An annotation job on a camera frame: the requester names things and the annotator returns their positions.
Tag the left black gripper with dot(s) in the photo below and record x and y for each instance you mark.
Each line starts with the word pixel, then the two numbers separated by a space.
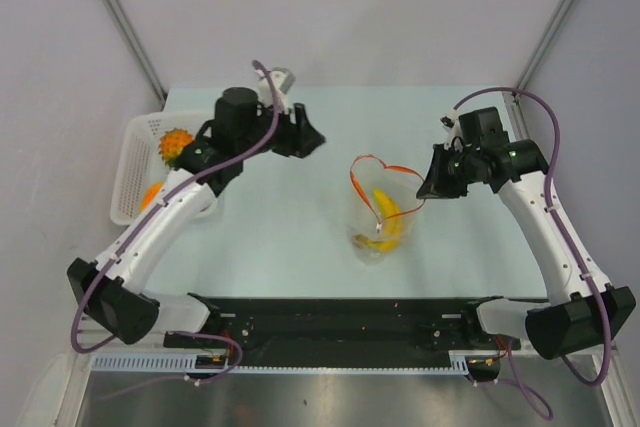
pixel 300 138

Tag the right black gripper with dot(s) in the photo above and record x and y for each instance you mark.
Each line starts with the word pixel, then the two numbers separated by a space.
pixel 436 185

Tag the yellow fake banana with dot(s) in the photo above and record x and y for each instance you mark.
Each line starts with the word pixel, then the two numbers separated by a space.
pixel 389 229

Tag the clear zip top bag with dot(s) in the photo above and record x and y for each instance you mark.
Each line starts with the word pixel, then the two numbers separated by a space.
pixel 399 182

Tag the orange fake pineapple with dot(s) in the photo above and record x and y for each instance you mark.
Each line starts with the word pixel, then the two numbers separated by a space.
pixel 172 143

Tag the orange fake mango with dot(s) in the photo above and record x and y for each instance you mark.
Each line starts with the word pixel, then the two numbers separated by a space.
pixel 153 195

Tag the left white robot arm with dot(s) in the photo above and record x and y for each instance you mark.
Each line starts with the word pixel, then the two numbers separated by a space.
pixel 110 289

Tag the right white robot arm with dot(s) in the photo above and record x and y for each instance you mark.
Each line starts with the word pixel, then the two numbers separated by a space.
pixel 584 308

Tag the white plastic basket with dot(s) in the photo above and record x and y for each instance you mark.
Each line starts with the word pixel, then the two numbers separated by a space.
pixel 140 163

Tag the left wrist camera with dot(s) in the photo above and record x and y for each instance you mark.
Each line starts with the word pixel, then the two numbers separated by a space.
pixel 283 79

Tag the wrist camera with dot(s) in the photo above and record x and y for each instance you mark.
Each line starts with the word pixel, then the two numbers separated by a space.
pixel 480 128
pixel 283 79

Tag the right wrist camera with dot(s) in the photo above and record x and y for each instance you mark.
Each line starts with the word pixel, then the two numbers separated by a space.
pixel 480 128

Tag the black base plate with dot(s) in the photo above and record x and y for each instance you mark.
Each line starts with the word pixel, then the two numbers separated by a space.
pixel 377 333

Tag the left aluminium frame post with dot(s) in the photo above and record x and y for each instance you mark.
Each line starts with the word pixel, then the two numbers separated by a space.
pixel 134 45

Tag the aluminium frame post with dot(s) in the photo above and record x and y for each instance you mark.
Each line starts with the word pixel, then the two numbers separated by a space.
pixel 544 45
pixel 134 45

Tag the right aluminium frame post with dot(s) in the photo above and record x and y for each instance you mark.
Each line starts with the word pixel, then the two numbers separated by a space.
pixel 544 45

